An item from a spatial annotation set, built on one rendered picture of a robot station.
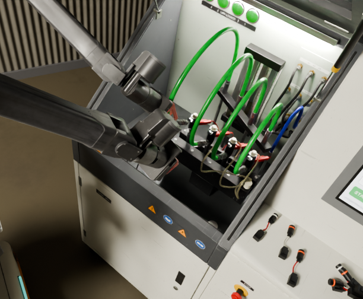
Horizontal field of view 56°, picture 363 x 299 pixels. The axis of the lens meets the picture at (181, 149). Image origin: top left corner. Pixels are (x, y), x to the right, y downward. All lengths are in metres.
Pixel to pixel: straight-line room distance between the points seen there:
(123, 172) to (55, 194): 1.15
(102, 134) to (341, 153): 0.68
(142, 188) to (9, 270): 0.85
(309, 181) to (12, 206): 1.74
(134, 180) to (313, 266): 0.62
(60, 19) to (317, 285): 1.00
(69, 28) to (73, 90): 2.06
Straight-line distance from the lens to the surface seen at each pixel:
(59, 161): 2.47
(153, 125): 0.71
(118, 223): 1.52
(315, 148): 1.08
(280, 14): 1.20
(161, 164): 0.81
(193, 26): 1.43
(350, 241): 1.20
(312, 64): 1.25
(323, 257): 1.20
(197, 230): 1.13
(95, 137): 0.65
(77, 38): 0.92
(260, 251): 1.11
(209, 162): 1.24
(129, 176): 1.20
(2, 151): 2.59
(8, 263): 1.84
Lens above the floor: 1.91
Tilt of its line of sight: 48 degrees down
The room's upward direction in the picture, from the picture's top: 14 degrees clockwise
